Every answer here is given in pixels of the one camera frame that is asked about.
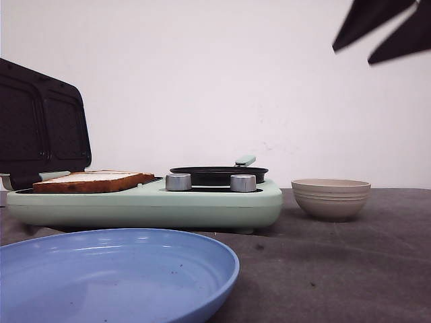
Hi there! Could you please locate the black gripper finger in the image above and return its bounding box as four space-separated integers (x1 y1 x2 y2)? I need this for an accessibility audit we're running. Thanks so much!
368 1 430 65
332 1 417 52

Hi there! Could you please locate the beige ribbed ceramic bowl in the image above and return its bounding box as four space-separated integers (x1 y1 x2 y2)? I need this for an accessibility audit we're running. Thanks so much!
292 178 371 221

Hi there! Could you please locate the white bread slice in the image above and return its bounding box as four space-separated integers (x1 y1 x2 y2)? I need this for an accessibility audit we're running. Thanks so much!
84 170 156 183
32 170 155 193

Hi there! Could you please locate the breakfast maker hinged lid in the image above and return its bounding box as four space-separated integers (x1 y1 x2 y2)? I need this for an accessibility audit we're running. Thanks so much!
1 59 92 190

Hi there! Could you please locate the mint green breakfast maker base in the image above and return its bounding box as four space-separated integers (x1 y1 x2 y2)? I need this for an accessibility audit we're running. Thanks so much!
6 178 283 230

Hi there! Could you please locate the right silver control knob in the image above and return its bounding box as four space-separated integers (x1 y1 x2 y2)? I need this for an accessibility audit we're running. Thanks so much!
230 174 257 192

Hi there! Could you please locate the silver control knob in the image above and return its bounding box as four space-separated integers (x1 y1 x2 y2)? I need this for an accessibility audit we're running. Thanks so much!
165 173 192 191
230 174 257 192

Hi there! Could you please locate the left silver control knob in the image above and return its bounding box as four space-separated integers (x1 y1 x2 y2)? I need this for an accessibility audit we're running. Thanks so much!
165 173 192 191

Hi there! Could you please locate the blue plastic plate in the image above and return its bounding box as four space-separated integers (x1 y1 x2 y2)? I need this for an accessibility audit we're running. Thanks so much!
1 229 240 322

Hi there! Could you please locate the black frying pan green handle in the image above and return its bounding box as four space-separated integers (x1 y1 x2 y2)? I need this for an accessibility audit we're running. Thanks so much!
170 155 269 186

